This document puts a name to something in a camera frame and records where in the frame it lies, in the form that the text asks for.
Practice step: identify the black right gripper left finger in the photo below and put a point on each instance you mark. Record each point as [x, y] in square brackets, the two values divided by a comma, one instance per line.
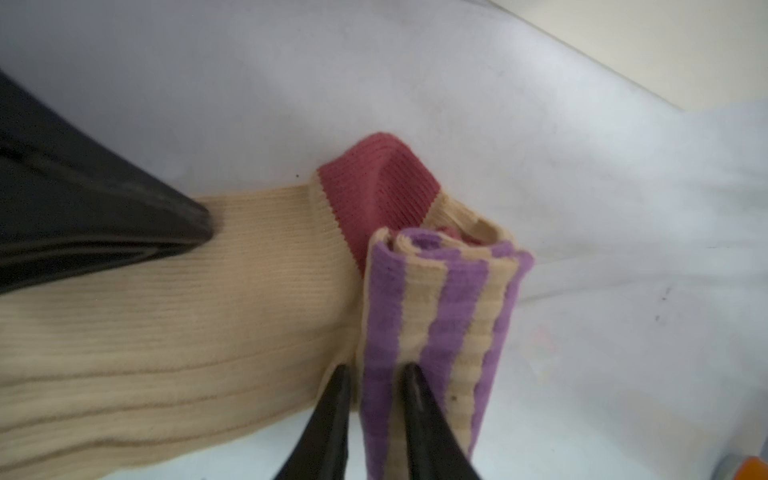
[321, 452]

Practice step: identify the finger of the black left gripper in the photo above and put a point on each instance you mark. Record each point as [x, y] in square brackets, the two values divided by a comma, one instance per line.
[70, 206]

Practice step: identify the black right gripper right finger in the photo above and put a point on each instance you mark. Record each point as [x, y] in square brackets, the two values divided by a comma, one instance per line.
[433, 453]

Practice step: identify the beige pink purple striped sock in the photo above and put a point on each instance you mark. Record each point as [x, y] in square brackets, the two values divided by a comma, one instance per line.
[370, 263]

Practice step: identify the cream divided organizer tray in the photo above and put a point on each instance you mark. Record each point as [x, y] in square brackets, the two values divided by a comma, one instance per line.
[693, 54]

